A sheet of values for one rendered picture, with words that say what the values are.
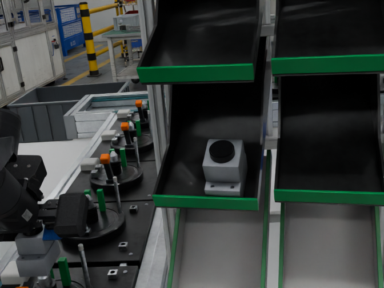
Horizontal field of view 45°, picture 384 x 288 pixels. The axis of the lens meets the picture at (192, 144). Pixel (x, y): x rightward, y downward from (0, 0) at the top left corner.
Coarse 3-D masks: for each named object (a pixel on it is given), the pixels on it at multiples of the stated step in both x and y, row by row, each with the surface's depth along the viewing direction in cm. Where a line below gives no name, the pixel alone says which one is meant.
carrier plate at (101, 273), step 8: (56, 272) 85; (72, 272) 84; (80, 272) 84; (88, 272) 84; (96, 272) 84; (104, 272) 84; (120, 272) 83; (128, 272) 83; (136, 272) 83; (32, 280) 83; (96, 280) 82; (104, 280) 81; (112, 280) 81; (120, 280) 81; (128, 280) 81; (136, 280) 83
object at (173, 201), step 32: (192, 96) 73; (224, 96) 72; (256, 96) 71; (192, 128) 68; (224, 128) 67; (256, 128) 66; (192, 160) 63; (256, 160) 61; (160, 192) 60; (192, 192) 60; (256, 192) 55
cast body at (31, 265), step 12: (36, 228) 68; (24, 240) 68; (36, 240) 68; (24, 252) 68; (36, 252) 68; (48, 252) 69; (24, 264) 68; (36, 264) 68; (48, 264) 69; (24, 276) 69; (36, 276) 69
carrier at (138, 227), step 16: (96, 208) 97; (112, 208) 102; (128, 208) 106; (144, 208) 105; (96, 224) 96; (112, 224) 96; (128, 224) 99; (144, 224) 99; (64, 240) 93; (80, 240) 91; (96, 240) 92; (112, 240) 94; (128, 240) 93; (144, 240) 93; (64, 256) 89; (96, 256) 89; (112, 256) 88; (128, 256) 88
